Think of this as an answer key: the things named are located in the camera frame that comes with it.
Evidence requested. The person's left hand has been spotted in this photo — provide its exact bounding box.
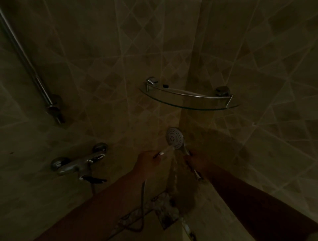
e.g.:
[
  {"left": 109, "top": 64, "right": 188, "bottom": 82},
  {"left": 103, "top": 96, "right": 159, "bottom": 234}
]
[{"left": 132, "top": 150, "right": 164, "bottom": 176}]

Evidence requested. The person's right hand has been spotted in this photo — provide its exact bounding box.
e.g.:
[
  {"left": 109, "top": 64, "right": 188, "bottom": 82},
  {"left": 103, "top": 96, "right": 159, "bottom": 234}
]
[{"left": 185, "top": 149, "right": 212, "bottom": 177}]

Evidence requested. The chrome hand shower head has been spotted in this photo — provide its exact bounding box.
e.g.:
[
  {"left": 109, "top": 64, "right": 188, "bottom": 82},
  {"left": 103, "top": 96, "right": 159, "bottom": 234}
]
[{"left": 166, "top": 127, "right": 204, "bottom": 181}]

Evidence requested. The person's left forearm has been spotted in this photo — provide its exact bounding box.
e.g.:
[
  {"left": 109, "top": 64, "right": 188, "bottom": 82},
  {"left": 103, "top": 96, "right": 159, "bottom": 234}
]
[{"left": 34, "top": 169, "right": 149, "bottom": 241}]

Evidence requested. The person's right forearm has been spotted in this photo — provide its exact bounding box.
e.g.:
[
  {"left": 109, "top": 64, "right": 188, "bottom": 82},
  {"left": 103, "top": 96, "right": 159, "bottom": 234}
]
[{"left": 202, "top": 163, "right": 318, "bottom": 241}]

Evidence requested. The glass corner shelf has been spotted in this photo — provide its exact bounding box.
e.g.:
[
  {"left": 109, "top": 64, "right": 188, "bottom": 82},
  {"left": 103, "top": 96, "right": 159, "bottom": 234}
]
[{"left": 138, "top": 77, "right": 240, "bottom": 111}]

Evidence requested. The chrome shower mixer faucet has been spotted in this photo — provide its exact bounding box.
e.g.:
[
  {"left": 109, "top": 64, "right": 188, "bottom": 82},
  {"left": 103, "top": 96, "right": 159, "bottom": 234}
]
[{"left": 51, "top": 143, "right": 109, "bottom": 185}]

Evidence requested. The metal shower hose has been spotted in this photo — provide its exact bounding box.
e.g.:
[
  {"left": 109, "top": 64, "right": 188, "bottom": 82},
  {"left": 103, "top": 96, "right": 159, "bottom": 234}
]
[{"left": 119, "top": 180, "right": 147, "bottom": 233}]

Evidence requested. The chrome shower rail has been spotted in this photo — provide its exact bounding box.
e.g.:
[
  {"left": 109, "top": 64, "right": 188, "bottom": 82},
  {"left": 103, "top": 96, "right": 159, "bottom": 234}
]
[{"left": 0, "top": 7, "right": 65, "bottom": 124}]

